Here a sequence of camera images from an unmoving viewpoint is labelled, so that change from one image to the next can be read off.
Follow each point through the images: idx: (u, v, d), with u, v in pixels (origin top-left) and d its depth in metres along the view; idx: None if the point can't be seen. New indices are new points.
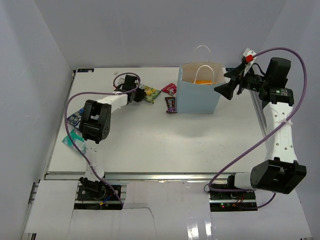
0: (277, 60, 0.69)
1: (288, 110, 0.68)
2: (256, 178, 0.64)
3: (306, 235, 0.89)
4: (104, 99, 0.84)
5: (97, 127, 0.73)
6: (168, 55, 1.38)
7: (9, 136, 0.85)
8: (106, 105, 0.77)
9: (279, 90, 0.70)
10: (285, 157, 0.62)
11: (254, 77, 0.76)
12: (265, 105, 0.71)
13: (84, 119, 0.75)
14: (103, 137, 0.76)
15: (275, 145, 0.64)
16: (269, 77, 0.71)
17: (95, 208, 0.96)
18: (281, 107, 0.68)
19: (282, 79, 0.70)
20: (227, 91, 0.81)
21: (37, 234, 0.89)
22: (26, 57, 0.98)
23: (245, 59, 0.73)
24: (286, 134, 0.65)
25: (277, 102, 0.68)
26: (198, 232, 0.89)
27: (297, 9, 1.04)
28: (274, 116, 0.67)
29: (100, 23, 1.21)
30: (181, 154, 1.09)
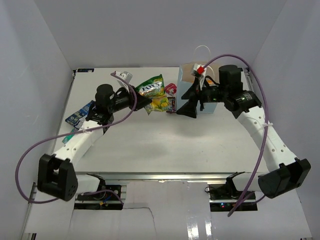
0: (228, 70, 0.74)
1: (261, 113, 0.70)
2: (269, 188, 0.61)
3: (306, 235, 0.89)
4: (67, 148, 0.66)
5: (59, 194, 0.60)
6: (168, 55, 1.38)
7: (10, 136, 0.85)
8: (63, 166, 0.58)
9: (243, 96, 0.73)
10: (286, 159, 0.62)
11: (210, 89, 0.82)
12: (239, 115, 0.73)
13: (42, 180, 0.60)
14: (70, 196, 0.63)
15: (272, 151, 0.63)
16: (227, 87, 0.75)
17: (95, 208, 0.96)
18: (255, 113, 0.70)
19: (238, 85, 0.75)
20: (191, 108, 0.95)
21: (37, 234, 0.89)
22: (26, 56, 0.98)
23: (197, 72, 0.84)
24: (274, 136, 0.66)
25: (248, 109, 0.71)
26: (198, 232, 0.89)
27: (296, 9, 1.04)
28: (254, 124, 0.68)
29: (100, 23, 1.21)
30: (181, 154, 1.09)
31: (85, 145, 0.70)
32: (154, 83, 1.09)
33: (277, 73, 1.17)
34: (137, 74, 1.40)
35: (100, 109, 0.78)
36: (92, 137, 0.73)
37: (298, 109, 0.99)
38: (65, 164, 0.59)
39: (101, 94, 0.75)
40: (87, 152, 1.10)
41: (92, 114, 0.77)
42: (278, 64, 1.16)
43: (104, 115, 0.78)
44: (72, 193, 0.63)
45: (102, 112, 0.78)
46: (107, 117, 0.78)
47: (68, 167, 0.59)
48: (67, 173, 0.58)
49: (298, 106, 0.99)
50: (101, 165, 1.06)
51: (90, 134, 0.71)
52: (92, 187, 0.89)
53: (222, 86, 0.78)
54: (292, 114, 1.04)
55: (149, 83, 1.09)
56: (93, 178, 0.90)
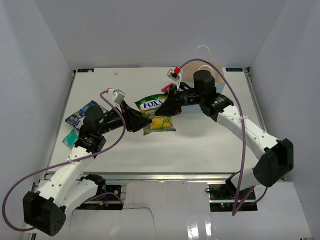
0: (203, 79, 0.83)
1: (235, 110, 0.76)
2: (264, 175, 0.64)
3: (306, 235, 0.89)
4: (52, 184, 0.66)
5: (46, 229, 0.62)
6: (168, 55, 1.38)
7: (10, 136, 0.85)
8: (46, 206, 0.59)
9: (216, 100, 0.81)
10: (269, 142, 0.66)
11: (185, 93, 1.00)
12: (217, 117, 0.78)
13: (28, 217, 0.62)
14: (57, 229, 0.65)
15: (254, 139, 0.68)
16: (203, 93, 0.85)
17: (95, 208, 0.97)
18: (230, 111, 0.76)
19: (212, 90, 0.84)
20: (171, 110, 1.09)
21: (37, 234, 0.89)
22: (26, 56, 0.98)
23: (174, 73, 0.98)
24: (253, 127, 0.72)
25: (223, 109, 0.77)
26: (198, 232, 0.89)
27: (296, 9, 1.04)
28: (232, 120, 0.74)
29: (99, 22, 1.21)
30: (181, 154, 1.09)
31: (72, 177, 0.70)
32: (158, 100, 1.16)
33: (276, 73, 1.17)
34: (137, 74, 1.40)
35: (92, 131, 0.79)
36: (79, 167, 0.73)
37: (298, 109, 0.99)
38: (48, 203, 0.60)
39: (90, 119, 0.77)
40: None
41: (82, 138, 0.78)
42: (278, 64, 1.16)
43: (94, 139, 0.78)
44: (59, 226, 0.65)
45: (93, 136, 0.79)
46: (97, 142, 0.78)
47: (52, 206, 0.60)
48: (51, 213, 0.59)
49: (298, 106, 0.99)
50: (100, 165, 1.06)
51: (77, 164, 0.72)
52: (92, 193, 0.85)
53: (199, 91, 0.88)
54: (292, 114, 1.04)
55: (152, 99, 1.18)
56: (91, 186, 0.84)
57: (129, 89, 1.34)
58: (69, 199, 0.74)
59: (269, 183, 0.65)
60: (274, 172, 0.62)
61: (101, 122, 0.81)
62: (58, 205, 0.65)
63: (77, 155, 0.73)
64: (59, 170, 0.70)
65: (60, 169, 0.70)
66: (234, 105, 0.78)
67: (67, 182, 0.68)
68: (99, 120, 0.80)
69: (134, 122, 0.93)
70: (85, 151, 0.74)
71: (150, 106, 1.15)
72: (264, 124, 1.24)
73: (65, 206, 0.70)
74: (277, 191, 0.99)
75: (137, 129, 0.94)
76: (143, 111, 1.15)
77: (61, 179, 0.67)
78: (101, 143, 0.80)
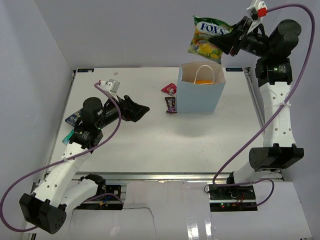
0: (283, 35, 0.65)
1: (286, 91, 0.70)
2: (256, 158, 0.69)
3: (306, 235, 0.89)
4: (48, 185, 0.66)
5: (46, 228, 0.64)
6: (168, 55, 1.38)
7: (10, 136, 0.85)
8: (43, 208, 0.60)
9: (277, 67, 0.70)
10: (284, 141, 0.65)
11: (257, 39, 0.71)
12: (263, 84, 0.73)
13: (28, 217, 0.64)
14: (58, 227, 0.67)
15: (274, 130, 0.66)
16: (271, 52, 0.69)
17: (95, 208, 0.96)
18: (279, 88, 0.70)
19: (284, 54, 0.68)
20: (225, 48, 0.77)
21: (37, 234, 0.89)
22: (26, 56, 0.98)
23: (256, 14, 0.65)
24: (286, 117, 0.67)
25: (274, 82, 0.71)
26: (198, 232, 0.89)
27: (297, 9, 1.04)
28: (272, 99, 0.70)
29: (100, 22, 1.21)
30: (180, 154, 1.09)
31: (68, 176, 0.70)
32: (220, 27, 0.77)
33: None
34: (137, 74, 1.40)
35: (88, 125, 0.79)
36: (75, 164, 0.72)
37: (298, 109, 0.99)
38: (45, 205, 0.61)
39: (88, 110, 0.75)
40: None
41: (77, 132, 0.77)
42: None
43: (89, 133, 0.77)
44: (60, 223, 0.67)
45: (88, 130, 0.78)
46: (93, 136, 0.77)
47: (49, 208, 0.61)
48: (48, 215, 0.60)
49: (298, 105, 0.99)
50: (100, 165, 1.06)
51: (72, 163, 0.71)
52: (91, 193, 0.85)
53: (268, 45, 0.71)
54: (292, 114, 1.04)
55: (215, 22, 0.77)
56: (90, 185, 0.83)
57: (129, 89, 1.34)
58: (69, 198, 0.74)
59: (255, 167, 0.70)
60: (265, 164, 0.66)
61: (99, 113, 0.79)
62: (56, 205, 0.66)
63: (72, 153, 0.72)
64: (54, 169, 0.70)
65: (55, 168, 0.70)
66: (289, 85, 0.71)
67: (63, 181, 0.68)
68: (97, 113, 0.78)
69: (137, 109, 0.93)
70: (80, 148, 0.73)
71: (209, 31, 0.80)
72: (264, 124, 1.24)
73: (65, 205, 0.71)
74: (277, 191, 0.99)
75: (139, 118, 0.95)
76: (197, 32, 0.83)
77: (56, 179, 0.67)
78: (96, 137, 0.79)
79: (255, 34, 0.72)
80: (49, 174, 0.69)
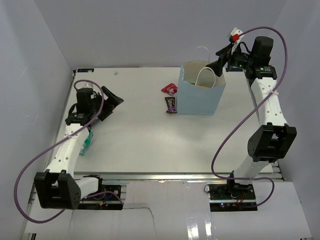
0: (261, 41, 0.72)
1: (273, 83, 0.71)
2: (254, 145, 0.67)
3: (306, 235, 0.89)
4: (57, 159, 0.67)
5: (67, 203, 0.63)
6: (168, 55, 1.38)
7: (9, 136, 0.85)
8: (61, 177, 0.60)
9: (263, 67, 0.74)
10: (276, 122, 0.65)
11: (242, 54, 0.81)
12: (252, 83, 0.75)
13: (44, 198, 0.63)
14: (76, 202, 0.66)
15: (266, 113, 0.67)
16: (254, 56, 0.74)
17: (95, 208, 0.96)
18: (266, 81, 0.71)
19: (266, 57, 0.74)
20: (217, 68, 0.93)
21: (37, 234, 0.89)
22: (26, 56, 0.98)
23: (232, 38, 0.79)
24: (276, 102, 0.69)
25: (262, 77, 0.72)
26: (198, 232, 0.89)
27: (297, 9, 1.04)
28: (262, 89, 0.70)
29: (100, 22, 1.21)
30: (180, 154, 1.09)
31: (75, 151, 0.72)
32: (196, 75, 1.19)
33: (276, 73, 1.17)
34: (137, 74, 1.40)
35: (81, 108, 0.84)
36: (79, 140, 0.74)
37: (298, 109, 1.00)
38: (62, 174, 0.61)
39: (82, 91, 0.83)
40: (88, 153, 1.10)
41: (72, 115, 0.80)
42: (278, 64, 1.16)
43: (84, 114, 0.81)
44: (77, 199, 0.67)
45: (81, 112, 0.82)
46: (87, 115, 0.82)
47: (67, 176, 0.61)
48: (68, 182, 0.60)
49: (297, 105, 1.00)
50: (100, 165, 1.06)
51: (76, 137, 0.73)
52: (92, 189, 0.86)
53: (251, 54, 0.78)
54: (291, 114, 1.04)
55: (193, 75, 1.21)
56: (90, 179, 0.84)
57: (129, 89, 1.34)
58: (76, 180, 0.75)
59: (254, 156, 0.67)
60: (263, 148, 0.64)
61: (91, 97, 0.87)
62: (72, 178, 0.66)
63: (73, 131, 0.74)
64: (59, 147, 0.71)
65: (61, 145, 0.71)
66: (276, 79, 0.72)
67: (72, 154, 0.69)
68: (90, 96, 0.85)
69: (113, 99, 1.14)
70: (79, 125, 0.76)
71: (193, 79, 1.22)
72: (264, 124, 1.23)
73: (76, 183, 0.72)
74: (278, 191, 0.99)
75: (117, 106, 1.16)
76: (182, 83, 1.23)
77: (65, 152, 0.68)
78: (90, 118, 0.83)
79: (239, 50, 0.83)
80: (57, 152, 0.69)
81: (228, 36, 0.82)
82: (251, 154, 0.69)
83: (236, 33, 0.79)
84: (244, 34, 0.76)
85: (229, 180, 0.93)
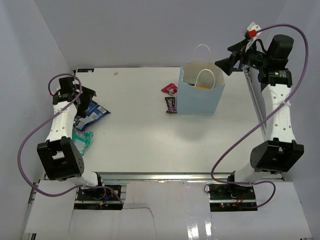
0: (280, 42, 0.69)
1: (286, 92, 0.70)
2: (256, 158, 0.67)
3: (306, 235, 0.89)
4: (54, 130, 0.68)
5: (73, 168, 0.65)
6: (168, 55, 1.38)
7: (9, 135, 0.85)
8: (63, 141, 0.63)
9: (278, 72, 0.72)
10: (284, 137, 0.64)
11: (256, 54, 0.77)
12: (264, 87, 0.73)
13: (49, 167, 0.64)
14: (81, 168, 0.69)
15: (274, 126, 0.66)
16: (270, 58, 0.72)
17: (95, 208, 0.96)
18: (279, 89, 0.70)
19: (282, 60, 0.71)
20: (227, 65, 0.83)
21: (37, 234, 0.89)
22: (26, 56, 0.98)
23: (248, 35, 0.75)
24: (286, 115, 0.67)
25: (275, 84, 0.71)
26: (198, 232, 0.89)
27: (297, 9, 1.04)
28: (273, 98, 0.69)
29: (100, 23, 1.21)
30: (180, 154, 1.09)
31: (69, 123, 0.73)
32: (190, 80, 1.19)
33: None
34: (137, 74, 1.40)
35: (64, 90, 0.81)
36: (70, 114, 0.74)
37: (298, 109, 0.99)
38: (64, 139, 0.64)
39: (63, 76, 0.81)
40: (88, 153, 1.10)
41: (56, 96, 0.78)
42: None
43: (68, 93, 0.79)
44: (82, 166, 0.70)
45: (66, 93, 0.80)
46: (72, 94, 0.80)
47: (68, 140, 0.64)
48: (71, 144, 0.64)
49: (298, 105, 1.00)
50: (100, 165, 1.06)
51: (67, 111, 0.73)
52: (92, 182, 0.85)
53: (266, 55, 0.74)
54: (291, 114, 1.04)
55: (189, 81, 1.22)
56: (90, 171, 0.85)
57: (130, 89, 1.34)
58: None
59: (256, 167, 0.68)
60: (266, 162, 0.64)
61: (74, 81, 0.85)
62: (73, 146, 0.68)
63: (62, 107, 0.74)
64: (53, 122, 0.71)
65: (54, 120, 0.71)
66: (289, 87, 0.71)
67: (67, 125, 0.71)
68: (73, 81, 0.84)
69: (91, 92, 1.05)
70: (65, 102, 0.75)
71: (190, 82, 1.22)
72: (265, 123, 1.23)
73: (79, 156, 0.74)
74: (278, 191, 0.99)
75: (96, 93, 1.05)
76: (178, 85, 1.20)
77: (60, 123, 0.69)
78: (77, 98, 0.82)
79: (254, 48, 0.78)
80: (52, 125, 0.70)
81: (244, 32, 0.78)
82: (253, 165, 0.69)
83: (253, 28, 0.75)
84: (261, 30, 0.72)
85: (229, 180, 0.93)
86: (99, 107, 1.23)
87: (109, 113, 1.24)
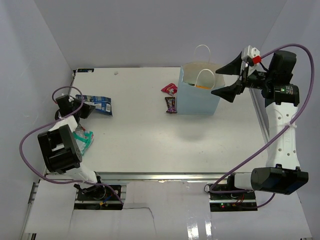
0: (282, 55, 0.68)
1: (292, 112, 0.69)
2: (258, 181, 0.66)
3: (306, 235, 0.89)
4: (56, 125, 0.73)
5: (72, 156, 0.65)
6: (168, 55, 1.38)
7: (10, 136, 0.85)
8: (62, 128, 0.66)
9: (284, 88, 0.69)
10: (287, 163, 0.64)
11: (257, 74, 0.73)
12: (269, 105, 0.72)
13: (48, 154, 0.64)
14: (80, 158, 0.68)
15: (277, 150, 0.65)
16: (274, 73, 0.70)
17: (95, 208, 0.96)
18: (284, 108, 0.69)
19: (286, 74, 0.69)
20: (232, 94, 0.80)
21: (37, 234, 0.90)
22: (26, 57, 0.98)
23: (251, 61, 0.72)
24: (290, 139, 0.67)
25: (281, 102, 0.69)
26: (198, 232, 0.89)
27: (298, 9, 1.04)
28: (278, 119, 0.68)
29: (100, 22, 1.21)
30: (180, 154, 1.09)
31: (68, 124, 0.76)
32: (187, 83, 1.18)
33: None
34: (137, 74, 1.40)
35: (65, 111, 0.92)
36: (71, 121, 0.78)
37: None
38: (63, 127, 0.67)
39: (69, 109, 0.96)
40: (88, 153, 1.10)
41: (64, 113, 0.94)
42: None
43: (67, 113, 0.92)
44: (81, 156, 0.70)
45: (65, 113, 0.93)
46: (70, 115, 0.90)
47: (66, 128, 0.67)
48: (69, 131, 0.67)
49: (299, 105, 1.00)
50: (100, 165, 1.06)
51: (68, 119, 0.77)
52: (93, 180, 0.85)
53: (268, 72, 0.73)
54: None
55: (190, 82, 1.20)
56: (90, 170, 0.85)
57: (130, 89, 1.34)
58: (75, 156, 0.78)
59: (257, 188, 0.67)
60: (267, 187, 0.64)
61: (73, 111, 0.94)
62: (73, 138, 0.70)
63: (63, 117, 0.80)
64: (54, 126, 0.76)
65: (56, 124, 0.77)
66: (296, 105, 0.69)
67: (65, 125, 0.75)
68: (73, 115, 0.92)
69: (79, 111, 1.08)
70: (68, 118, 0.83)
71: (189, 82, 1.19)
72: (264, 123, 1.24)
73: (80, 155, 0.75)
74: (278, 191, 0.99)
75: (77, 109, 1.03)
76: None
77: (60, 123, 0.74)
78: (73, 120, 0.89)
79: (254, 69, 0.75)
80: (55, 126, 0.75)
81: (245, 56, 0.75)
82: (254, 186, 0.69)
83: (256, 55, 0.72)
84: (266, 55, 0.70)
85: (228, 178, 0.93)
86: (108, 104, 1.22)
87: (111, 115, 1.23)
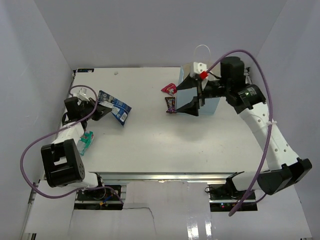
0: (231, 63, 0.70)
1: (265, 110, 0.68)
2: (266, 186, 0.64)
3: (306, 235, 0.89)
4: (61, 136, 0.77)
5: (74, 172, 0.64)
6: (168, 55, 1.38)
7: (10, 136, 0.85)
8: (66, 143, 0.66)
9: (247, 91, 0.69)
10: (288, 159, 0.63)
11: (214, 85, 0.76)
12: (241, 112, 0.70)
13: (50, 168, 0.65)
14: (82, 175, 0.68)
15: (275, 151, 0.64)
16: (230, 81, 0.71)
17: (95, 208, 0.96)
18: (258, 109, 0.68)
19: (239, 77, 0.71)
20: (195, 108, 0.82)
21: (37, 234, 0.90)
22: (26, 57, 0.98)
23: (199, 77, 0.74)
24: (277, 134, 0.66)
25: (252, 106, 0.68)
26: (198, 232, 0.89)
27: (298, 9, 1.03)
28: (258, 122, 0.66)
29: (100, 22, 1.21)
30: (180, 154, 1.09)
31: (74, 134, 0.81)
32: None
33: (275, 73, 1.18)
34: (137, 74, 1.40)
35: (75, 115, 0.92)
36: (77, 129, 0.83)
37: (299, 108, 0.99)
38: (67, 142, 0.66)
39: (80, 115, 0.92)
40: (88, 153, 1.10)
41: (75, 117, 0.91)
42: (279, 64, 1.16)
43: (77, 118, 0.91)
44: (84, 172, 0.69)
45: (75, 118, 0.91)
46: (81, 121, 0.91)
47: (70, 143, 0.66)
48: (73, 146, 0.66)
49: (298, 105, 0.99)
50: (100, 165, 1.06)
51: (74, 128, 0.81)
52: (92, 181, 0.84)
53: (223, 80, 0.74)
54: (292, 114, 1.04)
55: None
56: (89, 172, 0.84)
57: (130, 89, 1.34)
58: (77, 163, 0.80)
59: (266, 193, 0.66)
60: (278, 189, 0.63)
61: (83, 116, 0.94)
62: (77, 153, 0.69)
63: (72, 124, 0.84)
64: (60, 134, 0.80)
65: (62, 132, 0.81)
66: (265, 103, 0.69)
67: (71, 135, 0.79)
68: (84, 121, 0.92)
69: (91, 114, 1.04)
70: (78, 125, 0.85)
71: None
72: None
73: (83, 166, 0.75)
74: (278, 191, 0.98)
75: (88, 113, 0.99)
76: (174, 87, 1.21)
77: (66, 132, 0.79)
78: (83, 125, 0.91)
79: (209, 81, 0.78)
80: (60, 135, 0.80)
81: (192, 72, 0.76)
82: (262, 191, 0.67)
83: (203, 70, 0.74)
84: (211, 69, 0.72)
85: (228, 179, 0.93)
86: (124, 114, 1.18)
87: (122, 126, 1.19)
